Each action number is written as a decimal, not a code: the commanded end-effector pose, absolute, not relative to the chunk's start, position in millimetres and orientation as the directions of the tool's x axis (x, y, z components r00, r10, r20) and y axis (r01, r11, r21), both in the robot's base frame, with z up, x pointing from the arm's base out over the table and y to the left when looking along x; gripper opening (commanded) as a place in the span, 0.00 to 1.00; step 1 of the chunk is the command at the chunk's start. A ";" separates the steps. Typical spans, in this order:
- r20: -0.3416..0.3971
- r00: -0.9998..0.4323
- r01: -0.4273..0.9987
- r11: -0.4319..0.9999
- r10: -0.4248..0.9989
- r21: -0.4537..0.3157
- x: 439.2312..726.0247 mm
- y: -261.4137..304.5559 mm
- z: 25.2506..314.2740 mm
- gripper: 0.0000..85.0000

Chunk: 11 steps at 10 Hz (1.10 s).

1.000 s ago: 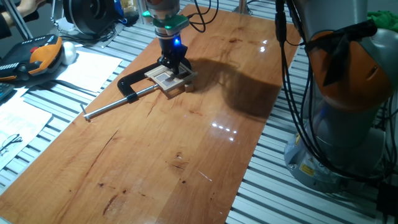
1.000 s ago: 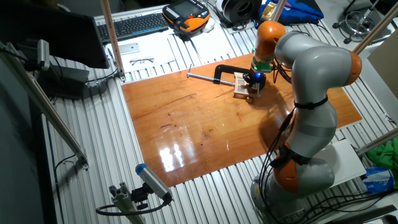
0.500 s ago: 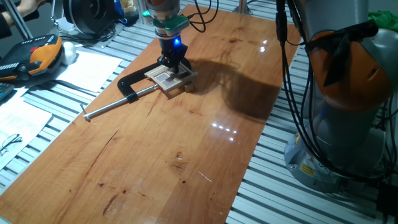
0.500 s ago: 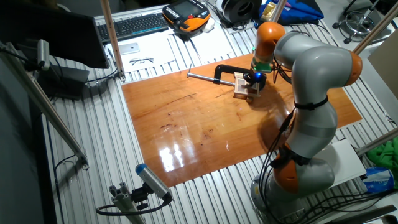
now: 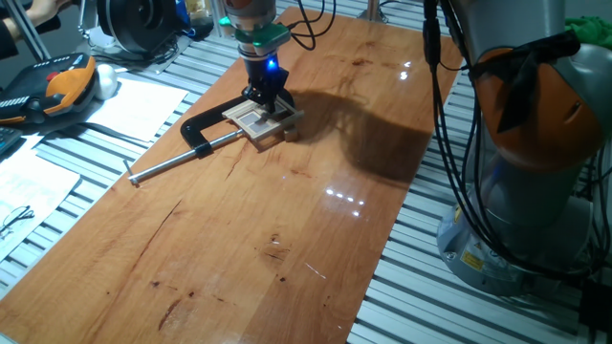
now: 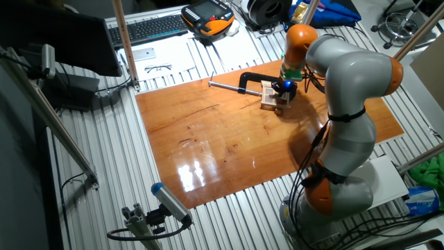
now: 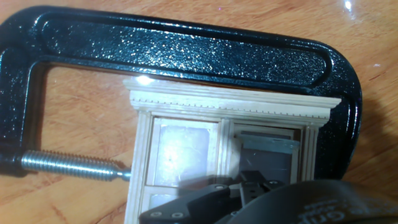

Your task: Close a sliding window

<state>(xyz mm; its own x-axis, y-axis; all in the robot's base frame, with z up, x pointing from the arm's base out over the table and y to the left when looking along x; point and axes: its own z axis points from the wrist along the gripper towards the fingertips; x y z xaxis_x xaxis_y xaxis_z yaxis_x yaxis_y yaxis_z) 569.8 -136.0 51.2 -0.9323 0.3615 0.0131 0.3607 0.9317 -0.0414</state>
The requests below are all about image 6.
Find black orange teach pendant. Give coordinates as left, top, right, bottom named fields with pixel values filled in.
left=180, top=0, right=237, bottom=40

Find silver smartphone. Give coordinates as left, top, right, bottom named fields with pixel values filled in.
left=131, top=47, right=157, bottom=63

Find black C-clamp with steel screw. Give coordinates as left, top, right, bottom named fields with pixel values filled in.
left=207, top=71, right=298, bottom=105

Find chrome stool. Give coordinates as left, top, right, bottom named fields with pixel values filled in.
left=370, top=0, right=438, bottom=50

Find beige panel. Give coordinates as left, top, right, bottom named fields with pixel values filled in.
left=410, top=33, right=444, bottom=112

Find black eyeglasses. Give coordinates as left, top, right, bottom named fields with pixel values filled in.
left=144, top=63, right=173, bottom=74

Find black keyboard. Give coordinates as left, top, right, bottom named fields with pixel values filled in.
left=108, top=13, right=190, bottom=49

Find silver depth camera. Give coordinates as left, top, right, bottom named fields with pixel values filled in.
left=151, top=182, right=194, bottom=226

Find yellow bag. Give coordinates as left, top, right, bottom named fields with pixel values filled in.
left=291, top=1, right=310, bottom=24

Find thick black cable with plug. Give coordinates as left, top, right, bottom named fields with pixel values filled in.
left=287, top=121, right=330, bottom=250

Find aluminium frame post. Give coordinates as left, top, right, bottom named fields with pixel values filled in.
left=0, top=47, right=101, bottom=190
left=397, top=141, right=444, bottom=175
left=393, top=2, right=444, bottom=63
left=111, top=0, right=141, bottom=92
left=300, top=0, right=321, bottom=26

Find black velcro strap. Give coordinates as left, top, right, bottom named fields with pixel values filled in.
left=300, top=162, right=348, bottom=190
left=327, top=106, right=367, bottom=124

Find green cloth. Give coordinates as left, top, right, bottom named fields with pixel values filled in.
left=408, top=156, right=444, bottom=212

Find white flat box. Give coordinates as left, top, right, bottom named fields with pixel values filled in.
left=346, top=155, right=410, bottom=213

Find large wooden board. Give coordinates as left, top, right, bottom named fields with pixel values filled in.
left=135, top=58, right=406, bottom=210

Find black monitor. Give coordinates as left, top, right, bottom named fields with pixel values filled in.
left=0, top=1, right=123, bottom=78

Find blue cloth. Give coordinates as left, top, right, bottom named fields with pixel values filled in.
left=289, top=0, right=362, bottom=31

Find dark grey box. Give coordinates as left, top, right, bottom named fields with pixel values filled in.
left=40, top=71, right=101, bottom=113

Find silver webcam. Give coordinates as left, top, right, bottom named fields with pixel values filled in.
left=40, top=43, right=57, bottom=80

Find miniature wooden sliding window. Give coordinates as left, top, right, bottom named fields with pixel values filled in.
left=259, top=80, right=292, bottom=112

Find blue white tissue pack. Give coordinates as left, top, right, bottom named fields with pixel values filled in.
left=404, top=185, right=441, bottom=217

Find aluminium camera mount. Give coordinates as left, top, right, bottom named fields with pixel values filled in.
left=121, top=203, right=167, bottom=250

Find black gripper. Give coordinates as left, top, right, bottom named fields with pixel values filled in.
left=271, top=79, right=299, bottom=104

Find white paper sheet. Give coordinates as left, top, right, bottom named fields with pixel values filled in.
left=207, top=29, right=262, bottom=67
left=117, top=36, right=198, bottom=83

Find black camera cable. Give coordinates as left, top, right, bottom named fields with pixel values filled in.
left=106, top=218, right=190, bottom=242

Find black filament spool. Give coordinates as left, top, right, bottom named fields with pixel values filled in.
left=246, top=0, right=294, bottom=33

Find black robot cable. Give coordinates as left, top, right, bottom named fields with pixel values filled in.
left=287, top=145, right=322, bottom=244

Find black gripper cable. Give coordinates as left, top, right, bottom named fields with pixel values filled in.
left=302, top=65, right=327, bottom=94

